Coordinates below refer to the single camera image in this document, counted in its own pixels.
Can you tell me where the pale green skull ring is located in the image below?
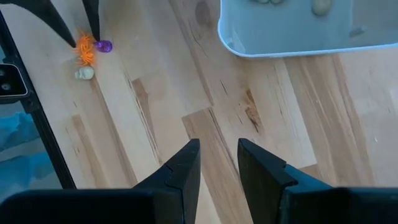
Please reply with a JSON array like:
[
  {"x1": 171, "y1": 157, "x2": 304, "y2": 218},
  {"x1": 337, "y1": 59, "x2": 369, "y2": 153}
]
[
  {"x1": 74, "y1": 65, "x2": 95, "y2": 81},
  {"x1": 312, "y1": 0, "x2": 333, "y2": 17}
]

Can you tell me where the black exterior camera box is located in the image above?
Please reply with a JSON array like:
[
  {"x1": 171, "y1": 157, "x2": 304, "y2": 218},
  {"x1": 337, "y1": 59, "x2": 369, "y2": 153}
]
[{"x1": 0, "y1": 63, "x2": 29, "y2": 104}]

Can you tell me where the purple witch hat ring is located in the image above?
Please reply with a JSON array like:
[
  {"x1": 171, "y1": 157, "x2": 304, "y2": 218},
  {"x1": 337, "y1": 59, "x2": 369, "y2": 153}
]
[{"x1": 93, "y1": 39, "x2": 114, "y2": 54}]

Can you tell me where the orange plastic spider ring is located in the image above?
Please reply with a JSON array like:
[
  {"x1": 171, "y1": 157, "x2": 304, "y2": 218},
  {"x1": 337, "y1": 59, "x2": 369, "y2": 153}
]
[
  {"x1": 76, "y1": 49, "x2": 96, "y2": 67},
  {"x1": 73, "y1": 32, "x2": 95, "y2": 53}
]

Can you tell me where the white plastic bin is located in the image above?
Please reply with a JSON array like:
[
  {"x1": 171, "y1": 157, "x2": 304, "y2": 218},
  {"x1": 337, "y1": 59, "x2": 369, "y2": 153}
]
[{"x1": 217, "y1": 0, "x2": 398, "y2": 59}]

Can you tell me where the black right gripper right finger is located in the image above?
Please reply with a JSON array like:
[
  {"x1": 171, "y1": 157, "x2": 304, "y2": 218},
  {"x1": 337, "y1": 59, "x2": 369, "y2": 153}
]
[{"x1": 238, "y1": 138, "x2": 333, "y2": 224}]

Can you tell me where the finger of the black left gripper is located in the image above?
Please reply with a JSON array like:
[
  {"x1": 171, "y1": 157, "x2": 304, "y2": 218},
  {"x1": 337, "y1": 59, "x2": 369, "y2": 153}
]
[
  {"x1": 81, "y1": 0, "x2": 101, "y2": 42},
  {"x1": 0, "y1": 0, "x2": 77, "y2": 49}
]

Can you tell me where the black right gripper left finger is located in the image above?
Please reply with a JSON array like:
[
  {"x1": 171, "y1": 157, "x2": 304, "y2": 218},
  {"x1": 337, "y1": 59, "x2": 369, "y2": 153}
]
[{"x1": 133, "y1": 138, "x2": 201, "y2": 224}]

